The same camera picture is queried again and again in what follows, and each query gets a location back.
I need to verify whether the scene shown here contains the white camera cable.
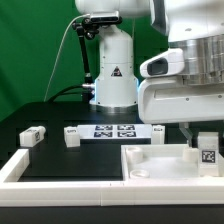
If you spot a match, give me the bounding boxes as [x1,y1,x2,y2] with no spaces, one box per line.
[43,13,92,103]

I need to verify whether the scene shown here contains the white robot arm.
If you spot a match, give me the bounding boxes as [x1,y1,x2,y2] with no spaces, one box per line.
[75,0,224,125]

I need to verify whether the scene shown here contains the white U-shaped fence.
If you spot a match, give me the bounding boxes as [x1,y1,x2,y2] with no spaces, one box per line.
[0,149,224,207]

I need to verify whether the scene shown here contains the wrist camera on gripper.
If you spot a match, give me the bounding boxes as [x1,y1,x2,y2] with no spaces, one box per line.
[140,48,185,78]

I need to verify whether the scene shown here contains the black base cables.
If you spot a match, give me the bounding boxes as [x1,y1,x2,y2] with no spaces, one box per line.
[47,84,95,103]

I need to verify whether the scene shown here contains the grey camera on mount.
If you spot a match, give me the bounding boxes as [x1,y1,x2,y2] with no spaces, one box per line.
[90,11,119,23]

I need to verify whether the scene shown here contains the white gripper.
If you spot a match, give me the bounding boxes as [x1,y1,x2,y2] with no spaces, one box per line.
[138,76,224,147]

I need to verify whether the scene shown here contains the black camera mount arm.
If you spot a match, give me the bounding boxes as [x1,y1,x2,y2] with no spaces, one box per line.
[72,17,99,102]

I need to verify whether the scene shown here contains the white square table top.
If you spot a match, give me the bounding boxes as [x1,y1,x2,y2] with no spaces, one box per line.
[121,144,224,180]

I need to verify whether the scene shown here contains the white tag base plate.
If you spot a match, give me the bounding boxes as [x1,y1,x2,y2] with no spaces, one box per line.
[77,124,152,140]

